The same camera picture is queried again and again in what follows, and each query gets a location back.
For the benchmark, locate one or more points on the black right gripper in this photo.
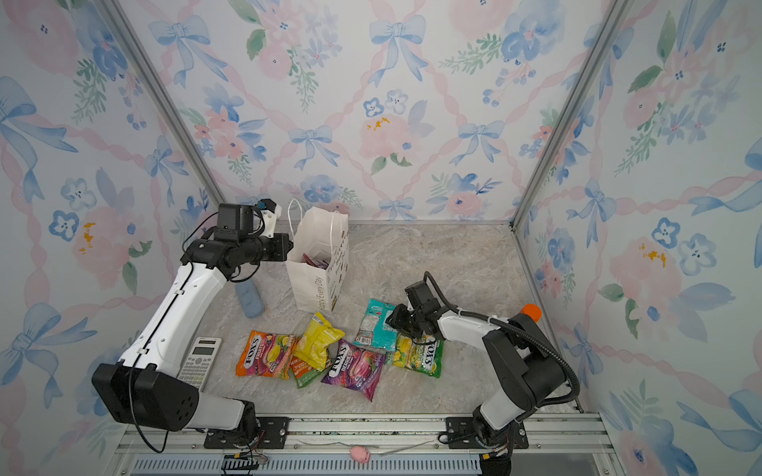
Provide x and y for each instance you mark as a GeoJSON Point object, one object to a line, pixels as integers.
{"type": "Point", "coordinates": [397, 319]}

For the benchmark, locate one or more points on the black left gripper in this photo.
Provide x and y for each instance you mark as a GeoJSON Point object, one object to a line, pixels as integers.
{"type": "Point", "coordinates": [284, 248]}

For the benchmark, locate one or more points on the green yellow Fox's candy bag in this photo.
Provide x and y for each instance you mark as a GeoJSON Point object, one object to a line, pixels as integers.
{"type": "Point", "coordinates": [425, 358]}

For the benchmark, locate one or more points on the teal snack packet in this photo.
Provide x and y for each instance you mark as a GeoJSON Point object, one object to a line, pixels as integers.
{"type": "Point", "coordinates": [374, 332]}

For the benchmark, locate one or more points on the white printed paper bag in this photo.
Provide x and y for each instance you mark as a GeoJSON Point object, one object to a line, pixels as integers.
{"type": "Point", "coordinates": [323, 235]}

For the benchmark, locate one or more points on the purple fox's candy bag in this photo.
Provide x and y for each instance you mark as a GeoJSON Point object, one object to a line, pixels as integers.
{"type": "Point", "coordinates": [316, 263]}
{"type": "Point", "coordinates": [355, 369]}

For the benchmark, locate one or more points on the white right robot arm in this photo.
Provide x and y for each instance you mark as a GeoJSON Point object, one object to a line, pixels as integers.
{"type": "Point", "coordinates": [530, 371]}

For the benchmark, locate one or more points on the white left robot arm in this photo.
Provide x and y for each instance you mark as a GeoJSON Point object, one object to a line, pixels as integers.
{"type": "Point", "coordinates": [143, 387]}

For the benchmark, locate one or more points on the yellow snack bag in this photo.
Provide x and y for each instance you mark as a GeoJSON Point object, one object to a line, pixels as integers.
{"type": "Point", "coordinates": [319, 336]}

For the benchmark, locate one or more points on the orange Fox's candy bag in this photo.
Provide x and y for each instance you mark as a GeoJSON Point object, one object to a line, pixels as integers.
{"type": "Point", "coordinates": [266, 355]}

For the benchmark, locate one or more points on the light blue oval object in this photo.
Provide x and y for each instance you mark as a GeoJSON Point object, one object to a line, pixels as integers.
{"type": "Point", "coordinates": [250, 299]}

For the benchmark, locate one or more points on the orange pill bottle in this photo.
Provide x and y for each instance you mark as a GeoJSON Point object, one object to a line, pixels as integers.
{"type": "Point", "coordinates": [533, 311]}

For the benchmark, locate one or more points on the white scientific calculator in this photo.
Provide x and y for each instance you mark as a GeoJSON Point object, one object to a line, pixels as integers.
{"type": "Point", "coordinates": [199, 361]}

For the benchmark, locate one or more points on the green orange snack packet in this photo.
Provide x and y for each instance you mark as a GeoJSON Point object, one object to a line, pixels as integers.
{"type": "Point", "coordinates": [304, 373]}

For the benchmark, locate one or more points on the pink small ball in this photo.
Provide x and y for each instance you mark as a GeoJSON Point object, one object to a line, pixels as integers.
{"type": "Point", "coordinates": [360, 454]}

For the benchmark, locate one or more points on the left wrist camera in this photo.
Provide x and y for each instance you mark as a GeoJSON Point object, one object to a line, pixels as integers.
{"type": "Point", "coordinates": [268, 211]}

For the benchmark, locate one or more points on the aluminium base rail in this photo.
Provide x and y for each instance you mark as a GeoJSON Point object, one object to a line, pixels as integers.
{"type": "Point", "coordinates": [548, 444]}

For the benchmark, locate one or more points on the aluminium enclosure frame post left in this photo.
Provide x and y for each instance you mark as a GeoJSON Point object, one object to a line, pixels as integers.
{"type": "Point", "coordinates": [116, 19]}

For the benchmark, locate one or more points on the aluminium enclosure frame post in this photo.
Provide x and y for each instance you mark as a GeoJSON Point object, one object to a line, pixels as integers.
{"type": "Point", "coordinates": [116, 19]}
{"type": "Point", "coordinates": [608, 30]}

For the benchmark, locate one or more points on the aluminium enclosure frame post right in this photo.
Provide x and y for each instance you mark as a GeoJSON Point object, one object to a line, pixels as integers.
{"type": "Point", "coordinates": [608, 30]}

